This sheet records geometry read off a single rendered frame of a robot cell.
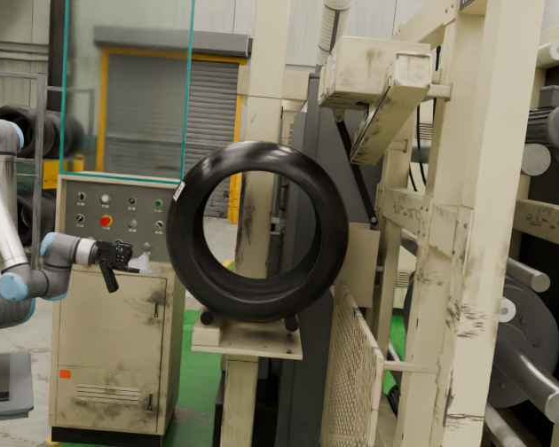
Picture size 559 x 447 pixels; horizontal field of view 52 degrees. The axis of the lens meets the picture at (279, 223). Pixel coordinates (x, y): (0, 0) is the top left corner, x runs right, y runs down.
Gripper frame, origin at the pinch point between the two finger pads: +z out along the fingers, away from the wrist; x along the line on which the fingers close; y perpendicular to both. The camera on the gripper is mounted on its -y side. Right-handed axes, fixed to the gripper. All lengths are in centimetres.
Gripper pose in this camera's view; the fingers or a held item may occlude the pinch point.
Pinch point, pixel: (152, 272)
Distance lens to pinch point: 198.4
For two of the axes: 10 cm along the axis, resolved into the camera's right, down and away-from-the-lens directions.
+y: 2.1, -9.7, -1.3
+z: 9.8, 2.1, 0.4
